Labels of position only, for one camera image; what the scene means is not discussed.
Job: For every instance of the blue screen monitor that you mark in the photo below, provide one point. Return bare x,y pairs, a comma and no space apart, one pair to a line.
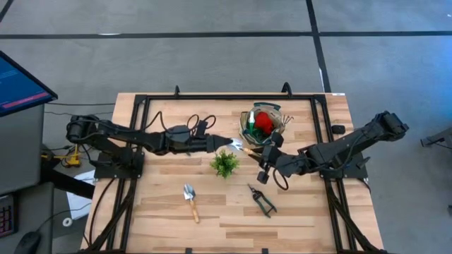
21,84

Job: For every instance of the black stand leg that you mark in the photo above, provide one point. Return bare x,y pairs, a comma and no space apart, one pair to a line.
67,183

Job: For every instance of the black keyboard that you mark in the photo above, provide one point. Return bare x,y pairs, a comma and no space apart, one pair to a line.
6,215

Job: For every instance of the small black puck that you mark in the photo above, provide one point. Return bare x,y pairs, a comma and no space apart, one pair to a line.
338,129

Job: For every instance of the grey tripod leg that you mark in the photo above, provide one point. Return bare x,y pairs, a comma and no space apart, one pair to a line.
436,139

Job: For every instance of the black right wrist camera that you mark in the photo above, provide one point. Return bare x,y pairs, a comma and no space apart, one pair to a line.
262,177

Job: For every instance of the green plant in white pot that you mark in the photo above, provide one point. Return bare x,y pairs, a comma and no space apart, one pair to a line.
225,164

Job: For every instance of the cream canvas bag green trim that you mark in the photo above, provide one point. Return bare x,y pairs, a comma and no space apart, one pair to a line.
277,118

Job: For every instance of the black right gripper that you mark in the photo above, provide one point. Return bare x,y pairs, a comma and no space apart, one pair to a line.
279,162

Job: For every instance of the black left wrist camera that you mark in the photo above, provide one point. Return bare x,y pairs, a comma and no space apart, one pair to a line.
202,127

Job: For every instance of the yellow clamp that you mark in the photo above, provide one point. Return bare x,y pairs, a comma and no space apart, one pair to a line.
74,160

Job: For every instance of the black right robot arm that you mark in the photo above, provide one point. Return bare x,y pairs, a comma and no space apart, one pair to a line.
346,144

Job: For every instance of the white paper sheet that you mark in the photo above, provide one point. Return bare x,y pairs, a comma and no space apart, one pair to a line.
79,201

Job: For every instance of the black metal table frame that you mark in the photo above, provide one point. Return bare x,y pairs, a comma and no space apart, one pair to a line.
229,96

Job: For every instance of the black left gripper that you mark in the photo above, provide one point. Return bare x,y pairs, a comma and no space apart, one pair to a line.
190,144

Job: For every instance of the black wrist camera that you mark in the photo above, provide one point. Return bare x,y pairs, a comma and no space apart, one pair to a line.
202,127
262,177

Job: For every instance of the green and white spray bottle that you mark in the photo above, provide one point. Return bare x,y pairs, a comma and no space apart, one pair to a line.
251,123

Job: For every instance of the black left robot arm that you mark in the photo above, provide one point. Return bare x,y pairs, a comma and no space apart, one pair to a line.
116,132

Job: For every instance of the red and black garden glove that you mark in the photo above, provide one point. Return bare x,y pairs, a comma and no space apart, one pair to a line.
264,122

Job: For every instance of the black computer mouse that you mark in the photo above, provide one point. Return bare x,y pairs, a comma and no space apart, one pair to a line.
28,243

